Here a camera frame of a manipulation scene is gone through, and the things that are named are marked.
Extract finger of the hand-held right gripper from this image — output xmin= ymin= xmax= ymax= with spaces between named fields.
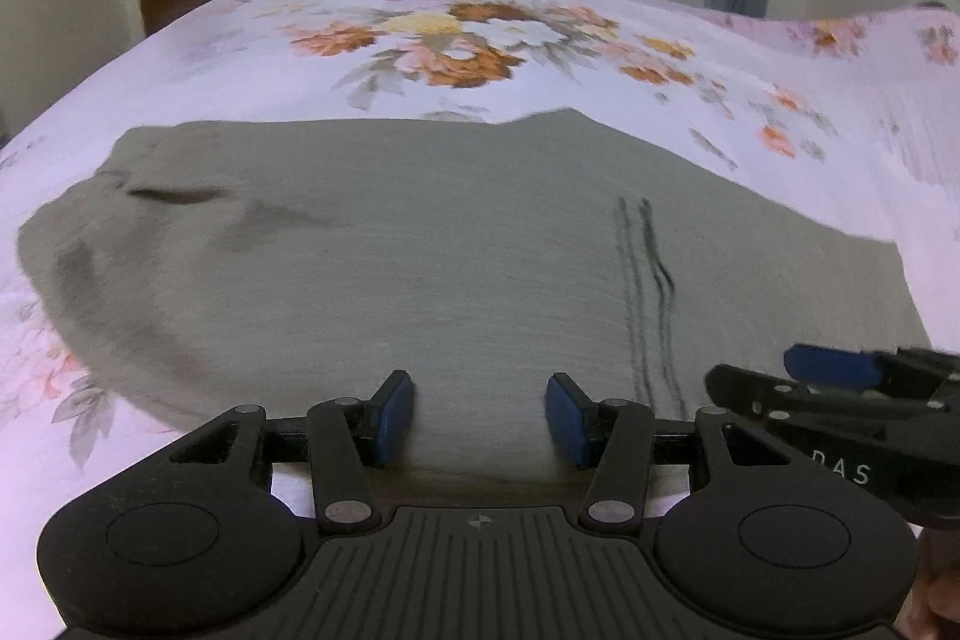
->
xmin=705 ymin=364 xmax=960 ymax=423
xmin=784 ymin=344 xmax=960 ymax=398

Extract floral pink bed sheet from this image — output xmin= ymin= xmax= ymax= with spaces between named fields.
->
xmin=0 ymin=0 xmax=960 ymax=536

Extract grey pants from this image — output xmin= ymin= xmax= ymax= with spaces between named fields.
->
xmin=16 ymin=107 xmax=935 ymax=483

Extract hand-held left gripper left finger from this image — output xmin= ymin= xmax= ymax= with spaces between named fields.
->
xmin=161 ymin=370 xmax=416 ymax=534

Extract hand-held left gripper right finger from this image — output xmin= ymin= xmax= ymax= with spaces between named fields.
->
xmin=545 ymin=372 xmax=796 ymax=528

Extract person's right hand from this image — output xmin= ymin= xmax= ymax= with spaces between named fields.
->
xmin=904 ymin=524 xmax=960 ymax=640

